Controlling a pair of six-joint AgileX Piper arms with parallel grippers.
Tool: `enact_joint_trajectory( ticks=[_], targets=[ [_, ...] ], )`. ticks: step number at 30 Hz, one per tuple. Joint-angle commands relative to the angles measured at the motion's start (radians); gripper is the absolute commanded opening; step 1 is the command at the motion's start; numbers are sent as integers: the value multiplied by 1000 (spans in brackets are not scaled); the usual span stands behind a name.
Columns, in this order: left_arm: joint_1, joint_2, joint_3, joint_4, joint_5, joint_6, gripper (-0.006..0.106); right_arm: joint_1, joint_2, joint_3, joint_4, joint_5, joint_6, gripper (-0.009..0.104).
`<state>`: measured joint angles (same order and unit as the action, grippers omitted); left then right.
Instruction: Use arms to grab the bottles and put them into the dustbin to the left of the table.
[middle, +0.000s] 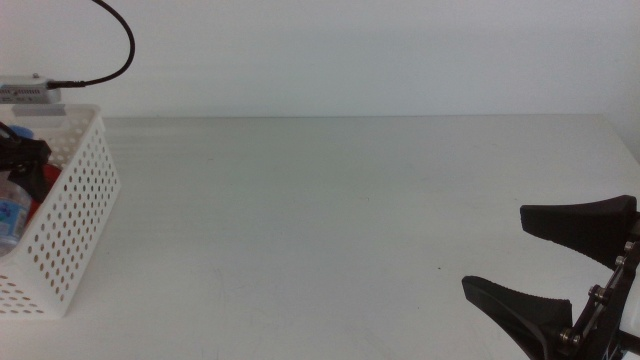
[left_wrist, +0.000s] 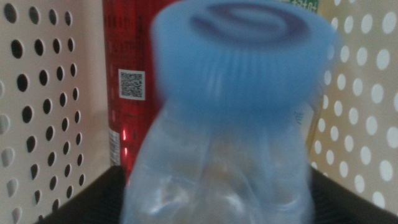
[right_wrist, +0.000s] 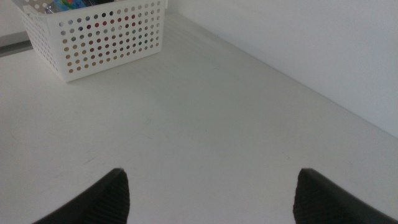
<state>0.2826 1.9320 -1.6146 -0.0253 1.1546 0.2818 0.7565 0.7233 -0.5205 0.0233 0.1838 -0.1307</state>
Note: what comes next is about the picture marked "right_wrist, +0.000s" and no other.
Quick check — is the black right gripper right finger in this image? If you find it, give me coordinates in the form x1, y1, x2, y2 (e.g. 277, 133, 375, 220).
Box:
292, 168, 398, 224

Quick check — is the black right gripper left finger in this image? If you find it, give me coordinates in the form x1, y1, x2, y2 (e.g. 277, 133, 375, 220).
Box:
32, 167, 131, 224

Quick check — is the clear water bottle blue cap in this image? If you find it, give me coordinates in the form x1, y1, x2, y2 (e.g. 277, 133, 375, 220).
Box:
43, 0, 90, 15

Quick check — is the white perforated plastic basket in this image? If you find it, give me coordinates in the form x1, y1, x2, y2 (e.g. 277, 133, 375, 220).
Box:
11, 0, 169, 83

